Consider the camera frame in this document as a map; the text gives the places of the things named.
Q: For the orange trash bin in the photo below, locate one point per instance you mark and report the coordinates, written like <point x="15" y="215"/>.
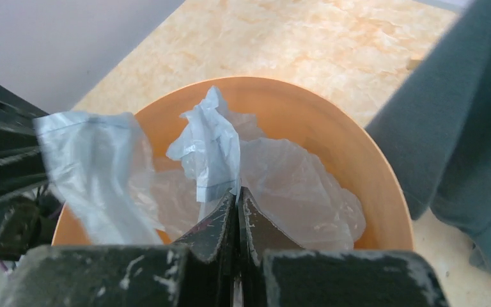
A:
<point x="285" y="110"/>

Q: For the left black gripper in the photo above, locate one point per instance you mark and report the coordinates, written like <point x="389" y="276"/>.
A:
<point x="25" y="221"/>

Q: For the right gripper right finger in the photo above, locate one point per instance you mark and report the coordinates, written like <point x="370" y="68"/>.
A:
<point x="276" y="271"/>

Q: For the teal t-shirt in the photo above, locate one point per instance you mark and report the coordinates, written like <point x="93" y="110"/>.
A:
<point x="435" y="131"/>

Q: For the blue plastic trash bag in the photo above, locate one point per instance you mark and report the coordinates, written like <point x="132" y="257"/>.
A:
<point x="102" y="167"/>

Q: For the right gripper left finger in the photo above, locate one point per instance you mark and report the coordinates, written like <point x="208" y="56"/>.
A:
<point x="195" y="270"/>

